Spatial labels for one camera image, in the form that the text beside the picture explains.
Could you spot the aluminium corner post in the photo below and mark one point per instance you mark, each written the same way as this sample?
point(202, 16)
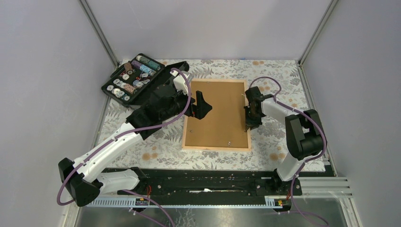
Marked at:
point(327, 14)
point(98, 31)

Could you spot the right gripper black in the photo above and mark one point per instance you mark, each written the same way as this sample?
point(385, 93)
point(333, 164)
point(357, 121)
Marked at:
point(250, 124)

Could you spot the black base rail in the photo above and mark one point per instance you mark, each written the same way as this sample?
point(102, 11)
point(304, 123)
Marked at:
point(212, 186)

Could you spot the teal thread spool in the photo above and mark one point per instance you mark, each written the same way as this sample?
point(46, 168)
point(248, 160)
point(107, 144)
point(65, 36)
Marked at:
point(149, 63)

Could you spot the right aluminium corner post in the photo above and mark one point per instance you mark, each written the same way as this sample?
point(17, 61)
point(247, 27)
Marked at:
point(327, 14)

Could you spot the grey slotted cable duct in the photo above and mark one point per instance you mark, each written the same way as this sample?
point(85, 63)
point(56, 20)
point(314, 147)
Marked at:
point(137, 202)

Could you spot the black sewing kit case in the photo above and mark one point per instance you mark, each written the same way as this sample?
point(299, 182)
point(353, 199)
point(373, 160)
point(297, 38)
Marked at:
point(131, 90)

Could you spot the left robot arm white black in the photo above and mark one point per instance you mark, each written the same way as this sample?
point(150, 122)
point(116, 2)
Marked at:
point(84, 178)

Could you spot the purple thread spool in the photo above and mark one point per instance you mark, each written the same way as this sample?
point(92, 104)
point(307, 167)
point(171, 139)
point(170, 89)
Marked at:
point(138, 65)

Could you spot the brown thread spool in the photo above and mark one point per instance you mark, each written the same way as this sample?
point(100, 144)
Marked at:
point(128, 68)

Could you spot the brown frame backing board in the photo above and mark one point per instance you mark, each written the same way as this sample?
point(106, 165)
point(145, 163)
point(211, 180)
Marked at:
point(219, 119)

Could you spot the wooden picture frame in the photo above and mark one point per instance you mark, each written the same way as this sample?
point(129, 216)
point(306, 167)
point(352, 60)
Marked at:
point(216, 149)

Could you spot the left aluminium corner post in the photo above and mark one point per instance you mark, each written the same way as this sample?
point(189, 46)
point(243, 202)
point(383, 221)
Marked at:
point(98, 31)

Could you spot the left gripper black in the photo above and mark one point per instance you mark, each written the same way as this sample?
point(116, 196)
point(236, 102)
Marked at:
point(200, 110)

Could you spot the light blue thread spool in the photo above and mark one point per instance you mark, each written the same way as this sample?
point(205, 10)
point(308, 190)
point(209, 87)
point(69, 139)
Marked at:
point(147, 70)

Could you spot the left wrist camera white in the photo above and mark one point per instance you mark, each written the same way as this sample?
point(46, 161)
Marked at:
point(179, 81)

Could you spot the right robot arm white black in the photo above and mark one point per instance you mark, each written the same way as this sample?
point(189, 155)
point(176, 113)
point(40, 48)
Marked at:
point(304, 134)

